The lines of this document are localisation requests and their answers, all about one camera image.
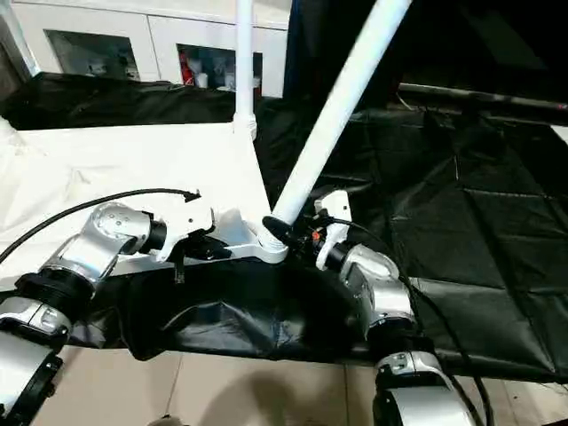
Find white glass-door cabinet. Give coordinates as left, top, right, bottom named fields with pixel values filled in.
left=12, top=0, right=292, bottom=99

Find black work mat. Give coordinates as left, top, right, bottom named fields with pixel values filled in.
left=0, top=73, right=568, bottom=383

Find white plastic table top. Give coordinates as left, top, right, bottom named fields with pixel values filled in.
left=0, top=122, right=292, bottom=296

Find large black box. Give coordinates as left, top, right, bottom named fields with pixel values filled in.
left=283, top=0, right=403, bottom=107

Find white pole teal bands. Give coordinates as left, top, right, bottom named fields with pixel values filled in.
left=4, top=0, right=41, bottom=75

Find grey curtain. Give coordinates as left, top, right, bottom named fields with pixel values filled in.
left=0, top=39, right=28, bottom=94

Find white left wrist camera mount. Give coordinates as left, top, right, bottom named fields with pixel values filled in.
left=157, top=190, right=218, bottom=263

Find silver metal bar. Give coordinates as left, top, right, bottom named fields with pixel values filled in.
left=398, top=83, right=568, bottom=112

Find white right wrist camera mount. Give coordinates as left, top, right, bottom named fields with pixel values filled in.
left=313, top=190, right=351, bottom=271

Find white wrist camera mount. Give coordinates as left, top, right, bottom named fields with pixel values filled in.
left=157, top=190, right=218, bottom=263
left=313, top=190, right=351, bottom=271

